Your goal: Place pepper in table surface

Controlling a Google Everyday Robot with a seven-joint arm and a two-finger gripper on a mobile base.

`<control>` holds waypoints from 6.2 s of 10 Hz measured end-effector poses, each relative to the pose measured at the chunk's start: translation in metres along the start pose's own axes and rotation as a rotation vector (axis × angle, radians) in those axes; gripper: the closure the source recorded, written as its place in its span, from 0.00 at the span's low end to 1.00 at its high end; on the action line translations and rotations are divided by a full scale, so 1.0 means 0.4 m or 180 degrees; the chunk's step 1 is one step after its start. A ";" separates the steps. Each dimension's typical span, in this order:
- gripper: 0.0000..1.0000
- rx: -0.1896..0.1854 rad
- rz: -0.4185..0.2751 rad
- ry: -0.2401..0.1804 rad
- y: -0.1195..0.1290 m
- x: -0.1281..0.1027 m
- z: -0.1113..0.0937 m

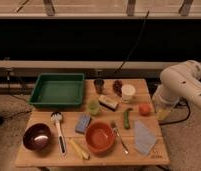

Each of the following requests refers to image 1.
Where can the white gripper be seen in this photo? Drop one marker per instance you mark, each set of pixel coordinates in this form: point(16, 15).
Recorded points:
point(164, 102)

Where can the green pepper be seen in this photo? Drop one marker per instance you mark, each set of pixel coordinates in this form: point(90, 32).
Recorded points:
point(126, 118)

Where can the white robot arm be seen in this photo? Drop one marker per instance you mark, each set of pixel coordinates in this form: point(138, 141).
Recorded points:
point(177, 81)

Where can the red tomato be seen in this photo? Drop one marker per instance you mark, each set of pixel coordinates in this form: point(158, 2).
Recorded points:
point(144, 109)

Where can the white cup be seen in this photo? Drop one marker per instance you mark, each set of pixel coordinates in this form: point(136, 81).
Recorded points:
point(127, 92)

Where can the grey blue cloth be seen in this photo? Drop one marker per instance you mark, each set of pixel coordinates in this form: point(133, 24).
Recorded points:
point(144, 139)

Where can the dark grapes bunch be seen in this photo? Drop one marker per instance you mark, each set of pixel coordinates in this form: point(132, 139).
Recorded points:
point(117, 85)

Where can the wooden table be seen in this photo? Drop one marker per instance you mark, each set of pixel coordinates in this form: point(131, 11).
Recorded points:
point(51, 156)

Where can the metal fork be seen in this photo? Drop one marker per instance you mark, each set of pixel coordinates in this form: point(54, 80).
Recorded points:
point(116, 131)

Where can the metal cup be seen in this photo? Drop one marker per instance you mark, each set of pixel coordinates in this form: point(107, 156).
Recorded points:
point(99, 85)

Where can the small green cup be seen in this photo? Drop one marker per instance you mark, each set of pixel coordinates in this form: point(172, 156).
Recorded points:
point(93, 108)

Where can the orange bowl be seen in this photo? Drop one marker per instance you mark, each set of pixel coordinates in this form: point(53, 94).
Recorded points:
point(100, 138)

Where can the blue sponge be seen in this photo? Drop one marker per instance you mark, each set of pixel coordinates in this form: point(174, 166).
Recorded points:
point(82, 124)

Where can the yellow corn piece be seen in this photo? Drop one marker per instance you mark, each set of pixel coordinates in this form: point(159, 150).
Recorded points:
point(83, 154)

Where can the green plastic tray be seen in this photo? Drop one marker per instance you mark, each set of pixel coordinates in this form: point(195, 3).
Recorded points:
point(58, 90)

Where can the dark red bowl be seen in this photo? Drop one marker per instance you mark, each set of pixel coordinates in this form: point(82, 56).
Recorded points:
point(37, 137)

